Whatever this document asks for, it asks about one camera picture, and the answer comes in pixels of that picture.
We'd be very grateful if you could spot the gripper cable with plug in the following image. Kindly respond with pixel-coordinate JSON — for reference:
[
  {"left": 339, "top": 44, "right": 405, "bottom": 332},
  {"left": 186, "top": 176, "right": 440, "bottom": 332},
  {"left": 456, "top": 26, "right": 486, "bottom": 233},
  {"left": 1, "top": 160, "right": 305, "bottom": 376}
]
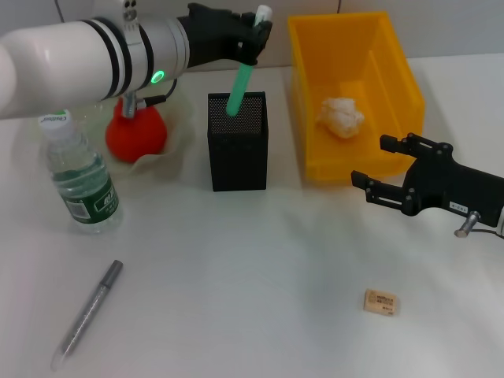
[
  {"left": 120, "top": 76, "right": 179, "bottom": 119},
  {"left": 454, "top": 210, "right": 504, "bottom": 239}
]

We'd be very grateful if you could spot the mint green pen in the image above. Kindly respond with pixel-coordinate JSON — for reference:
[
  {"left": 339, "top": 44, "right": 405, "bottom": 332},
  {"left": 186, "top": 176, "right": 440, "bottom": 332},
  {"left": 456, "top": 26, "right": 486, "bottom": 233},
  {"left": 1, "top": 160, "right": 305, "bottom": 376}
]
[{"left": 225, "top": 4, "right": 273, "bottom": 118}]

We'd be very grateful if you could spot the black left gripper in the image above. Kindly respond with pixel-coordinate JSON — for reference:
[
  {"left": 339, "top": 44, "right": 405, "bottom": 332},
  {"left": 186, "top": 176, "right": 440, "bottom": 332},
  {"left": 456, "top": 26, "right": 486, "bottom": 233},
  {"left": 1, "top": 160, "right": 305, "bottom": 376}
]
[{"left": 176, "top": 2, "right": 273, "bottom": 69}]

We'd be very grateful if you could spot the yellow plastic bin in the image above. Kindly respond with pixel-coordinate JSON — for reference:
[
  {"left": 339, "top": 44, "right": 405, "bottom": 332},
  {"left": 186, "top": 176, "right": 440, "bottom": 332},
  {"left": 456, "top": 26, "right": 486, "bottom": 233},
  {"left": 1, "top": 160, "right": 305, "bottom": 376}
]
[{"left": 287, "top": 10, "right": 427, "bottom": 184}]

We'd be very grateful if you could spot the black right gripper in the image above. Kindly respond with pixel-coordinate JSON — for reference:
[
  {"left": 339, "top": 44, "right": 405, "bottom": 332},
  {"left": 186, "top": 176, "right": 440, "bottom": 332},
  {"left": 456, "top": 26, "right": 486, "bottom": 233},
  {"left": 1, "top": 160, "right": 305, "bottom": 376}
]
[{"left": 350, "top": 132, "right": 504, "bottom": 229}]

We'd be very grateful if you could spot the clear water bottle green label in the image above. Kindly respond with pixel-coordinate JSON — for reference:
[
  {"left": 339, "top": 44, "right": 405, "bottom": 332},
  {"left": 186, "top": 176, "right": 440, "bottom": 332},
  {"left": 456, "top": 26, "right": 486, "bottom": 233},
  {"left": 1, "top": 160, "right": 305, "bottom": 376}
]
[{"left": 38, "top": 109, "right": 124, "bottom": 235}]

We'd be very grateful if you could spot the black mesh pen holder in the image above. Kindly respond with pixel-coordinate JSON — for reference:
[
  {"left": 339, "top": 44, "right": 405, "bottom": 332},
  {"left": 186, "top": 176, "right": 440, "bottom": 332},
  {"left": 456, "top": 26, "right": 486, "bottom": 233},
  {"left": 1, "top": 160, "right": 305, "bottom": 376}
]
[{"left": 207, "top": 91, "right": 269, "bottom": 193}]

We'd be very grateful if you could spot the right gripper cable with plug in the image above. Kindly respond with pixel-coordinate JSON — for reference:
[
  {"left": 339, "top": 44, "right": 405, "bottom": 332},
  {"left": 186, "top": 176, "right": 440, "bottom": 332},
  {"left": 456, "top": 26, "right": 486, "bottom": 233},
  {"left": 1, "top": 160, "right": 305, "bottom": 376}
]
[{"left": 454, "top": 210, "right": 504, "bottom": 239}]

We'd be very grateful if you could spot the beige eraser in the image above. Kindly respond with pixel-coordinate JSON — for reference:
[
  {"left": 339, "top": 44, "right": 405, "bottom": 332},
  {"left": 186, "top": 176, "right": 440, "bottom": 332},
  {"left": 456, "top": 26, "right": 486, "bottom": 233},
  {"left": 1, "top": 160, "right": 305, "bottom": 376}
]
[{"left": 364, "top": 288, "right": 398, "bottom": 316}]

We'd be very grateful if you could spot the red-orange toy orange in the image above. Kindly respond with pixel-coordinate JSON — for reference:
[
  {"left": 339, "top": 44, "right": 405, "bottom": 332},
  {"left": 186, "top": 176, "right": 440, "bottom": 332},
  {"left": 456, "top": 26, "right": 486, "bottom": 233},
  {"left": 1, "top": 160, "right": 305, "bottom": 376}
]
[{"left": 105, "top": 97, "right": 169, "bottom": 164}]

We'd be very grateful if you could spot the silver glitter pen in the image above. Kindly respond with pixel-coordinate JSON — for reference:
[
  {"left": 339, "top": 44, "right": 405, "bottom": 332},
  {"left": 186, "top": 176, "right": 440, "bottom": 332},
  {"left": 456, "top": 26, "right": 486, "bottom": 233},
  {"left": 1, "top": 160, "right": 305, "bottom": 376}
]
[{"left": 50, "top": 259, "right": 124, "bottom": 373}]

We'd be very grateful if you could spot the translucent wavy fruit plate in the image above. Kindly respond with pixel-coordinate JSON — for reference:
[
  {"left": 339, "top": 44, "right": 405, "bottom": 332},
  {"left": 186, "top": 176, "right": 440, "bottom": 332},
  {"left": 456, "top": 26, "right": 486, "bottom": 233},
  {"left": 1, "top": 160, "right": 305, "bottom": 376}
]
[{"left": 78, "top": 84, "right": 197, "bottom": 176}]

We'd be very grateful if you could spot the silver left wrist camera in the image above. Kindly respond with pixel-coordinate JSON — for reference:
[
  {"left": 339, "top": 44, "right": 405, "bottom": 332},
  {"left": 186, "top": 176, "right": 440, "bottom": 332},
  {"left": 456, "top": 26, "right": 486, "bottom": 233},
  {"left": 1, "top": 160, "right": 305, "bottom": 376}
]
[{"left": 117, "top": 0, "right": 143, "bottom": 45}]

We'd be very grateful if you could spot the left gripper cable with plug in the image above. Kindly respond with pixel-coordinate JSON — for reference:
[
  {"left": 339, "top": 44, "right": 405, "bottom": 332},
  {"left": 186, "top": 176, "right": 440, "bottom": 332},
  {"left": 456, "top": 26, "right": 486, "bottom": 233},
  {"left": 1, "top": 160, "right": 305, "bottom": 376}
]
[{"left": 120, "top": 76, "right": 179, "bottom": 119}]

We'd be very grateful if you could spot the white paper ball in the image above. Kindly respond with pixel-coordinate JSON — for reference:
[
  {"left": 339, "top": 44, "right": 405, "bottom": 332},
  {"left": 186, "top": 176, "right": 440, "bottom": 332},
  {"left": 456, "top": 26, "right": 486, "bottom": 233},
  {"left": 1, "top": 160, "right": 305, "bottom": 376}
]
[{"left": 317, "top": 95, "right": 365, "bottom": 139}]

